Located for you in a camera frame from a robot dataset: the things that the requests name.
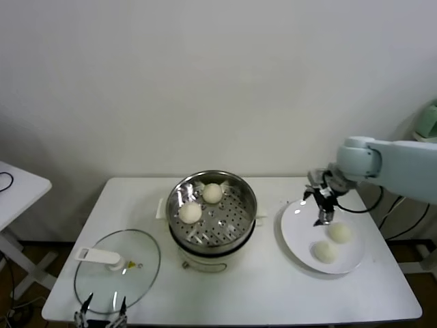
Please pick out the white side table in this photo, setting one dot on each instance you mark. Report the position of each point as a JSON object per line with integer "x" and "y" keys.
{"x": 17, "y": 198}

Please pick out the white steamed baozi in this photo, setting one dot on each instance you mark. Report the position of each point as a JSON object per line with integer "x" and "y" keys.
{"x": 212, "y": 193}
{"x": 325, "y": 252}
{"x": 340, "y": 233}
{"x": 190, "y": 213}

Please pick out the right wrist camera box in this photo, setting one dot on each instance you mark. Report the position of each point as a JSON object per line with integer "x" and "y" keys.
{"x": 315, "y": 176}

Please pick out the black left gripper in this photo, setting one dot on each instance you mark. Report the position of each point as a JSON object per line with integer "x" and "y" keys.
{"x": 97, "y": 324}

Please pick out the pale green container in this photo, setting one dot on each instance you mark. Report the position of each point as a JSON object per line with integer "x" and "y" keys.
{"x": 428, "y": 121}

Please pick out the white shelf table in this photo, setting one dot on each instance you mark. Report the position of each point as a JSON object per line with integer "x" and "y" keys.
{"x": 429, "y": 255}

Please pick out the perforated stainless steel steamer basket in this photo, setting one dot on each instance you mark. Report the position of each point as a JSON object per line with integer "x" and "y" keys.
{"x": 218, "y": 225}

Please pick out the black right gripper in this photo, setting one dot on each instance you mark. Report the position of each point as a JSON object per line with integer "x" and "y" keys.
{"x": 326, "y": 201}

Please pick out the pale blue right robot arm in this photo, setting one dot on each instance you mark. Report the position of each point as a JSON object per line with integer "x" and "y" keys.
{"x": 403, "y": 164}

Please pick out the white electric cooker base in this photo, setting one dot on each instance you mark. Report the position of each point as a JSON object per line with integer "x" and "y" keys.
{"x": 205, "y": 263}

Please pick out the white round plate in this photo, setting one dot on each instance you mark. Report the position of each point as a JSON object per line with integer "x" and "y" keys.
{"x": 297, "y": 239}

